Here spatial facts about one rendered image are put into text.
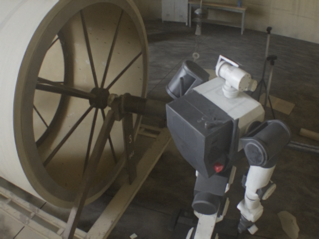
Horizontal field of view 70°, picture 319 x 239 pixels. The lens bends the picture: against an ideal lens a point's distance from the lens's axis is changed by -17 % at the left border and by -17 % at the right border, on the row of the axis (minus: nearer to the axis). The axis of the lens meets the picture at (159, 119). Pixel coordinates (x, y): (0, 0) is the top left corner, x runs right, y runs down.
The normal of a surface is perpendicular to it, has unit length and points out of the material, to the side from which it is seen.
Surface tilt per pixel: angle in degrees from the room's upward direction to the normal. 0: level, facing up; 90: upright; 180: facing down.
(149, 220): 0
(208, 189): 56
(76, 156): 7
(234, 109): 11
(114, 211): 0
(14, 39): 44
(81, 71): 77
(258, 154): 99
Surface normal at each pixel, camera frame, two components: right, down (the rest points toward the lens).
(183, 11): -0.37, 0.49
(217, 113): -0.07, -0.74
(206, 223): -0.36, 0.28
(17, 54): -0.29, -0.18
